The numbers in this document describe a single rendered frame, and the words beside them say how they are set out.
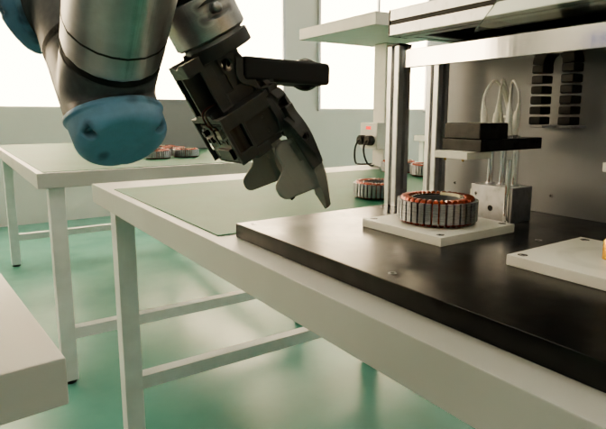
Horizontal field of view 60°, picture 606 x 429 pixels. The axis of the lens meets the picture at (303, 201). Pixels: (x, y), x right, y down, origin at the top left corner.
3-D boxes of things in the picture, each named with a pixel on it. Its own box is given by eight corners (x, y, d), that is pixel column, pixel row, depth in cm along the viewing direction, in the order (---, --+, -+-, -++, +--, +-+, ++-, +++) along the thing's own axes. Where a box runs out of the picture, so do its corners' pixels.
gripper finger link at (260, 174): (250, 211, 65) (225, 152, 60) (285, 185, 68) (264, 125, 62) (265, 221, 63) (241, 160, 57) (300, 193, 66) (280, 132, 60)
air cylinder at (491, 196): (509, 223, 79) (512, 187, 78) (469, 215, 85) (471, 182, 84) (529, 220, 82) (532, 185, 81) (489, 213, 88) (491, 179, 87)
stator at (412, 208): (439, 232, 67) (440, 204, 67) (380, 218, 77) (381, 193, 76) (494, 223, 74) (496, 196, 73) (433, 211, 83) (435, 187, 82)
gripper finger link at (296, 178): (297, 232, 58) (248, 162, 56) (334, 200, 60) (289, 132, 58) (308, 230, 55) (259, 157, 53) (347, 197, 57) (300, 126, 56)
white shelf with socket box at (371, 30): (371, 181, 147) (375, 10, 140) (298, 169, 177) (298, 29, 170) (455, 173, 166) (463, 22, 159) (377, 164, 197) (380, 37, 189)
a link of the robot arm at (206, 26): (206, -9, 56) (242, -26, 49) (227, 31, 58) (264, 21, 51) (147, 22, 53) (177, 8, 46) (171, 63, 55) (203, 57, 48)
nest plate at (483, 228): (440, 247, 65) (441, 237, 65) (362, 225, 77) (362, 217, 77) (514, 232, 73) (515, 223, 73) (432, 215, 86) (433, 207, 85)
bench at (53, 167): (54, 393, 178) (36, 173, 165) (4, 265, 329) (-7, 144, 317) (318, 323, 238) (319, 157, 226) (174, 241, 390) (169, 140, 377)
